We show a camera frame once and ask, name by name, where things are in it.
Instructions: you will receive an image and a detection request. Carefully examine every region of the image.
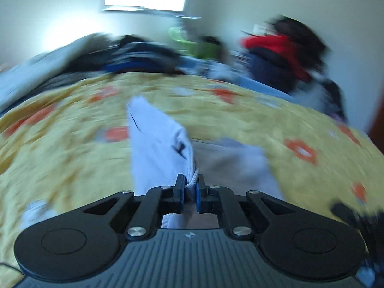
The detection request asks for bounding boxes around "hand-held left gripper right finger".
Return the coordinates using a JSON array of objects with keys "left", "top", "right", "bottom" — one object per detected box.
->
[{"left": 195, "top": 174, "right": 300, "bottom": 241}]

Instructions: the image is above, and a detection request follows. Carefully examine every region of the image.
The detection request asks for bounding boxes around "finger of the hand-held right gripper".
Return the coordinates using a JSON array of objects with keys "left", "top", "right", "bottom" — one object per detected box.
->
[{"left": 331, "top": 202, "right": 362, "bottom": 228}]

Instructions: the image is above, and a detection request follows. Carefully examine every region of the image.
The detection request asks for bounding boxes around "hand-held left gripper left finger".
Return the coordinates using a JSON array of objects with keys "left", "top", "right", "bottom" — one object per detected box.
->
[{"left": 82, "top": 174, "right": 186, "bottom": 241}]

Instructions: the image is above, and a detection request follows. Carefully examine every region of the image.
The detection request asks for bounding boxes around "beige cloth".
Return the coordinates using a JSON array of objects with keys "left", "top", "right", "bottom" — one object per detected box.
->
[{"left": 186, "top": 138, "right": 285, "bottom": 228}]

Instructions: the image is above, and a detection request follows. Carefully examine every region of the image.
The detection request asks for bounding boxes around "white small garment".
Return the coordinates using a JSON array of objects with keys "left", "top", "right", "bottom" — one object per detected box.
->
[{"left": 126, "top": 95, "right": 201, "bottom": 228}]

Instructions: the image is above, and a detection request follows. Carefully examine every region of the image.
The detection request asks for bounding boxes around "pile of dark clothes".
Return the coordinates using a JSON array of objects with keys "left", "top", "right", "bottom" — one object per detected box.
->
[{"left": 60, "top": 34, "right": 186, "bottom": 77}]

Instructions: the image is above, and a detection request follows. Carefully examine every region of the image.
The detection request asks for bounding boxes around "yellow floral blanket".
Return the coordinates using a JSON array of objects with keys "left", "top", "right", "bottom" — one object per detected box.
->
[{"left": 0, "top": 72, "right": 384, "bottom": 288}]

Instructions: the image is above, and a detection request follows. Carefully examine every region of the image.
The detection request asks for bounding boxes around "blue bed sheet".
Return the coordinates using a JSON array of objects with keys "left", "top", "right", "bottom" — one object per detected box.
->
[{"left": 177, "top": 55, "right": 296, "bottom": 104}]

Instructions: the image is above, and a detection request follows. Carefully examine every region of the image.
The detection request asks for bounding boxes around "small white cloth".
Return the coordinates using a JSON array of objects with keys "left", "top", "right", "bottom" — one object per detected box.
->
[{"left": 19, "top": 199, "right": 53, "bottom": 233}]

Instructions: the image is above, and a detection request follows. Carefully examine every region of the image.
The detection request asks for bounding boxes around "green object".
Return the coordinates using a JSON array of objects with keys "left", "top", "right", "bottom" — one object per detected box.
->
[{"left": 168, "top": 26, "right": 228, "bottom": 60}]

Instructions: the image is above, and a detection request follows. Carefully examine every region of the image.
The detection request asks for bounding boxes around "light grey-blue bedding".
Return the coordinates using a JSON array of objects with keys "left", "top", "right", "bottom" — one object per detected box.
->
[{"left": 0, "top": 33, "right": 120, "bottom": 113}]

